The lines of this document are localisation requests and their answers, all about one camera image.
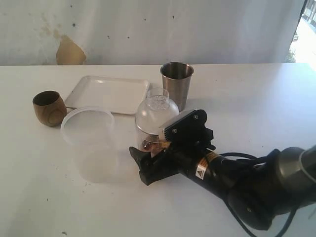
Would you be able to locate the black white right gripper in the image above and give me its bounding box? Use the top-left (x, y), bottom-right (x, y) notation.
top-left (129, 109), bottom-right (214, 186)

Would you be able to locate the brown object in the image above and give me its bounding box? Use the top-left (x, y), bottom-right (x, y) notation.
top-left (141, 140), bottom-right (170, 153)

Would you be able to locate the clear measuring cup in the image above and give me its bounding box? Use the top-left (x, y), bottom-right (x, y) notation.
top-left (135, 125), bottom-right (170, 156)

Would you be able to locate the clear dome lid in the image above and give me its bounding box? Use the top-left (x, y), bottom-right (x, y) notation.
top-left (135, 88), bottom-right (179, 136)

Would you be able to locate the stainless steel cup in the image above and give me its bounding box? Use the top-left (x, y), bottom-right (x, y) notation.
top-left (160, 62), bottom-right (194, 111)

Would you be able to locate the brown wooden cup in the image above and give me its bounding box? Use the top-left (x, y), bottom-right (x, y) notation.
top-left (33, 90), bottom-right (67, 127)

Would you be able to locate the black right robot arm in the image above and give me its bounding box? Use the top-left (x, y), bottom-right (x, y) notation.
top-left (129, 110), bottom-right (316, 236)

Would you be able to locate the translucent plastic tub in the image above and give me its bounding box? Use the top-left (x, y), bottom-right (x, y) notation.
top-left (60, 106), bottom-right (118, 183)

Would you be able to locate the white rectangular tray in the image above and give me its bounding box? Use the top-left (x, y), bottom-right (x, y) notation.
top-left (65, 76), bottom-right (150, 115)

